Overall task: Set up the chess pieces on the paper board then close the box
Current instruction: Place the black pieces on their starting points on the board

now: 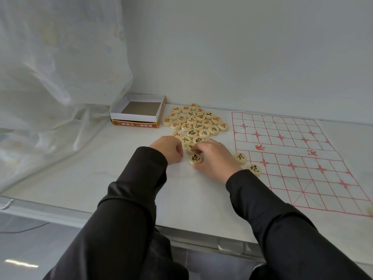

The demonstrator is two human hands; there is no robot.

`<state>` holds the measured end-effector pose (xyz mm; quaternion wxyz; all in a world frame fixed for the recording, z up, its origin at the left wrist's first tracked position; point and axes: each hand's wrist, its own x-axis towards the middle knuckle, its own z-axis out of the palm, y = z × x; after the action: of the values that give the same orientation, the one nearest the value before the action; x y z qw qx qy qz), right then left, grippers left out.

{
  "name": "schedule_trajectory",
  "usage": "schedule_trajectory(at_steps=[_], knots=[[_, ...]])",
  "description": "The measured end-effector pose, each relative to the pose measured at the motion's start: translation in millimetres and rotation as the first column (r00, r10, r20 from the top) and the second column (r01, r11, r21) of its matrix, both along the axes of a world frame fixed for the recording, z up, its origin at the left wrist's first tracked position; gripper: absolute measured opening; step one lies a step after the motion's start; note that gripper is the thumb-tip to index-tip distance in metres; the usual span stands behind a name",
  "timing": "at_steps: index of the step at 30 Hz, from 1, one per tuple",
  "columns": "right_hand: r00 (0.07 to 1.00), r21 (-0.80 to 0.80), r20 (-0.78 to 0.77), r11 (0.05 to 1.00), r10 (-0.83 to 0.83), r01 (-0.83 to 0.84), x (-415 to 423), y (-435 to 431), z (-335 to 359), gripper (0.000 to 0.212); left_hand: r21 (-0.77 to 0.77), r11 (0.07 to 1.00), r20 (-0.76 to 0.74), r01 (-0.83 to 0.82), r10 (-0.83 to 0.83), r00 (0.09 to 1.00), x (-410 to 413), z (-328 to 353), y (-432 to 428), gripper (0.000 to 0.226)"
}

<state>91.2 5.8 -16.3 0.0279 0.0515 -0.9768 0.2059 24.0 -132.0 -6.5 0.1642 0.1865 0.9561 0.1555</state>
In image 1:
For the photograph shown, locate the person's right hand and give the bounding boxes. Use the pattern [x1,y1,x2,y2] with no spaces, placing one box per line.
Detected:
[191,139,243,185]

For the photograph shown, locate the person's left hand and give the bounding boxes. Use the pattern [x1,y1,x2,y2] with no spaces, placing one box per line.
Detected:
[149,135,185,166]

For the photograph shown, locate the pile of wooden xiangqi pieces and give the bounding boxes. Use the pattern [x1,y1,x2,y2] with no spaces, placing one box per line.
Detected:
[162,103,230,154]

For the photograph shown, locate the red grid xiangqi board sheet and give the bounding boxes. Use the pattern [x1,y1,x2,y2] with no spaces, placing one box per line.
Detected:
[231,111,373,218]

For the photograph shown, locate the person's right forearm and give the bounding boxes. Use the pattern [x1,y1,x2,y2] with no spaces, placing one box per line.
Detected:
[226,169,371,280]

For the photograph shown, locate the person's left forearm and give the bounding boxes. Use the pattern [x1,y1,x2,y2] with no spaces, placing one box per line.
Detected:
[44,146,190,280]

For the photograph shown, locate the white cardboard box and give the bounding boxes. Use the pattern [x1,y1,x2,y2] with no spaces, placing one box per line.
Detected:
[110,94,167,129]

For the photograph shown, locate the grey desk drawer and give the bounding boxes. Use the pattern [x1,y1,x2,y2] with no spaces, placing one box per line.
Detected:
[163,227,266,263]

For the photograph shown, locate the sheer white curtain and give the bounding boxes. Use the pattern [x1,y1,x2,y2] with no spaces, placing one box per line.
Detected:
[0,0,133,193]

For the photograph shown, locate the metal drawer handle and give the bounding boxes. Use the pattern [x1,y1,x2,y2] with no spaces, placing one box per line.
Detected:
[217,241,252,254]

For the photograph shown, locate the thin dark floor cable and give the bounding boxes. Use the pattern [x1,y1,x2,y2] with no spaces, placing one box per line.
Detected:
[0,221,51,234]

